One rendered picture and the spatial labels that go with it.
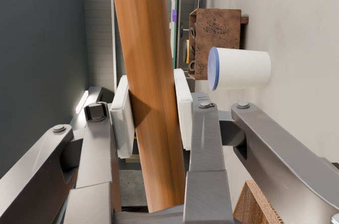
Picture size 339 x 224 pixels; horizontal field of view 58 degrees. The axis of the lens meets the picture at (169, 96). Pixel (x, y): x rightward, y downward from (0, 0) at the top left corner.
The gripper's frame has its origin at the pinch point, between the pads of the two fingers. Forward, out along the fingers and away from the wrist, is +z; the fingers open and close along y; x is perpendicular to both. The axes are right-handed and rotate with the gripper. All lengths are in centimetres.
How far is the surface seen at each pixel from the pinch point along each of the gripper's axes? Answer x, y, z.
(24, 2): 15, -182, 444
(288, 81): -89, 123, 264
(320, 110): -96, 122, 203
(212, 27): -47, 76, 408
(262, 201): -114, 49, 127
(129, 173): -318, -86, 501
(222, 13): -30, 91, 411
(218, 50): -62, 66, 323
